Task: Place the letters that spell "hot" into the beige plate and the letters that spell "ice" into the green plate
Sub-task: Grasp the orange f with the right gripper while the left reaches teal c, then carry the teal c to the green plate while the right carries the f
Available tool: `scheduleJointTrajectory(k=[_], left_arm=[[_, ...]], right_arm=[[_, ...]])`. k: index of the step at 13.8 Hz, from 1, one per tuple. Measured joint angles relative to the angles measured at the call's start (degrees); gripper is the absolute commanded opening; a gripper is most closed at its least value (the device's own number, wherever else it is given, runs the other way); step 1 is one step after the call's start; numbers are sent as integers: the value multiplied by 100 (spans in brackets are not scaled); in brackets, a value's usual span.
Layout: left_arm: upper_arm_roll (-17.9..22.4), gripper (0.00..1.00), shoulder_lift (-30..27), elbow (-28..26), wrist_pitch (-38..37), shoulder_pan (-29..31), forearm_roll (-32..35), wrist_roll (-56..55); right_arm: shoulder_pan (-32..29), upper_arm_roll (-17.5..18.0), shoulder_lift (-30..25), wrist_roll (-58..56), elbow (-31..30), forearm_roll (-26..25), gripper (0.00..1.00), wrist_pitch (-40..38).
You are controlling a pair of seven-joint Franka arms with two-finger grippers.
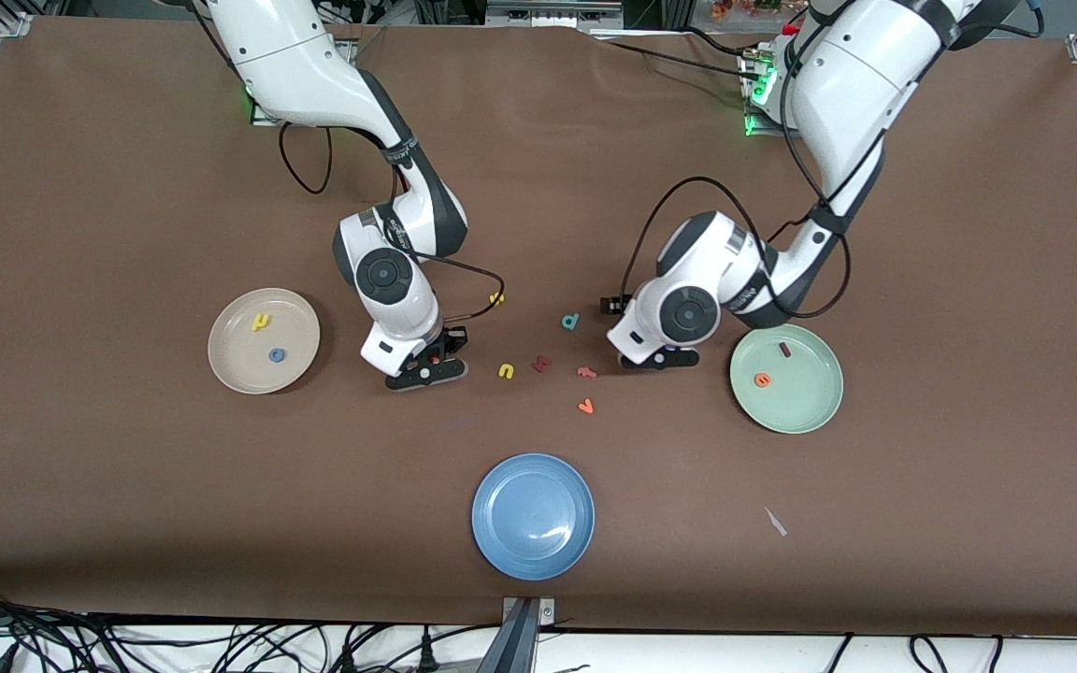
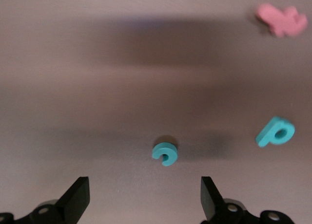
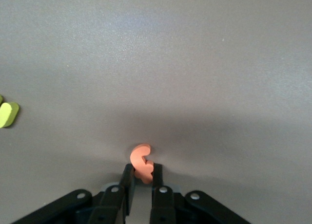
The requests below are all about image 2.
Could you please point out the brown table cover sheet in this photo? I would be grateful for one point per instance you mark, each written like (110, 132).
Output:
(97, 63)

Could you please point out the red letter k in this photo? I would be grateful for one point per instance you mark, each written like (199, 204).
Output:
(278, 22)

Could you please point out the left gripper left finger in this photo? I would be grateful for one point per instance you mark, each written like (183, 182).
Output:
(73, 202)

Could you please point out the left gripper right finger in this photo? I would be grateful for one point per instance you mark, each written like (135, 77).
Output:
(212, 204)

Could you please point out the teal letter c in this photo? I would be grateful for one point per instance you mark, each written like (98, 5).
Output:
(162, 147)

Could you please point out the teal letter d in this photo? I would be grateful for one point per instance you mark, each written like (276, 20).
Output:
(265, 134)

